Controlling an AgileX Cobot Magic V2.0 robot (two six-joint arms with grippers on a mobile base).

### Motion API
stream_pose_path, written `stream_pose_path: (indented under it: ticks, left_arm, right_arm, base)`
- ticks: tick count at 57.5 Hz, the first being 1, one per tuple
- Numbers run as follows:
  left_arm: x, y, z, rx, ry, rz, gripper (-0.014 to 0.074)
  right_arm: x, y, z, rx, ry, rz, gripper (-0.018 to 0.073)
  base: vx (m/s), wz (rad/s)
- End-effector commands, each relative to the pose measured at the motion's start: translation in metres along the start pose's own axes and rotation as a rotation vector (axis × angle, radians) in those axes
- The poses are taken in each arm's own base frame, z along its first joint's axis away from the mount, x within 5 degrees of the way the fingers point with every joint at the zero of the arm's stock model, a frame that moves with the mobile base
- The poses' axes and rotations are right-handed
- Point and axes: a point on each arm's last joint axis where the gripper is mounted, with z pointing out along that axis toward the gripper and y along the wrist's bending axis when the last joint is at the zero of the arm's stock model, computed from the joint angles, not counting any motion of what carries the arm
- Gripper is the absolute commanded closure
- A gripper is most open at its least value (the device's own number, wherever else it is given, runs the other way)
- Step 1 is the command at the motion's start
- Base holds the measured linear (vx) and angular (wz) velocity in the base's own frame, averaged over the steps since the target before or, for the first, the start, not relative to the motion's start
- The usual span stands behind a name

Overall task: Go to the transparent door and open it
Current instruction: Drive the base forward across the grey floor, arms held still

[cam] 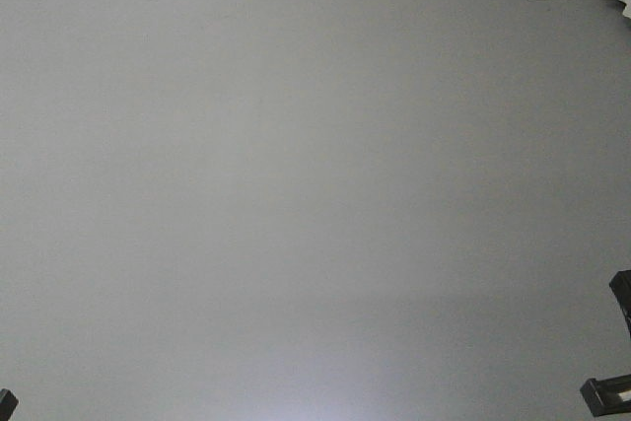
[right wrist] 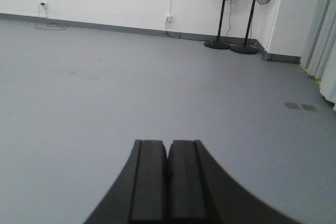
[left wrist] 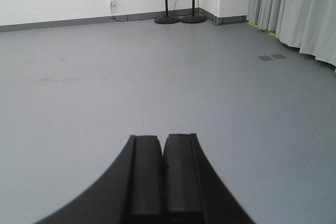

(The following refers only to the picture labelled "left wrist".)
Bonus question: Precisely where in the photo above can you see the black power cable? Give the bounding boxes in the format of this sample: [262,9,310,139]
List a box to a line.
[109,3,155,23]

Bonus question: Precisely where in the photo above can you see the grey floor plates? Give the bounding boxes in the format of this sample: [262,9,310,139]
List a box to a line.
[258,54,287,61]

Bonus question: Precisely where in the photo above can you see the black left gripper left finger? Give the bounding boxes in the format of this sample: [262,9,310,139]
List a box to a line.
[40,135,164,223]

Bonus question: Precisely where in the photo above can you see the black right fan stand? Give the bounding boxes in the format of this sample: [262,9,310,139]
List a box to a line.
[181,0,206,24]

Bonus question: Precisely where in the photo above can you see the grey-green curtain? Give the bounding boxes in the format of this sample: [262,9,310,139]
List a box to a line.
[247,0,335,65]

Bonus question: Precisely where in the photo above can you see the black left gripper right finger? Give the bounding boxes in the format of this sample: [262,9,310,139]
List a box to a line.
[164,133,254,223]

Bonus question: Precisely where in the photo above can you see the black left fan stand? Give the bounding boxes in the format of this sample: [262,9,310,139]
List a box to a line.
[154,0,180,25]

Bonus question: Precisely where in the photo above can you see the black fan stand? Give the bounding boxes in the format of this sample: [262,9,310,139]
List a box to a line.
[154,0,180,25]
[181,0,206,24]

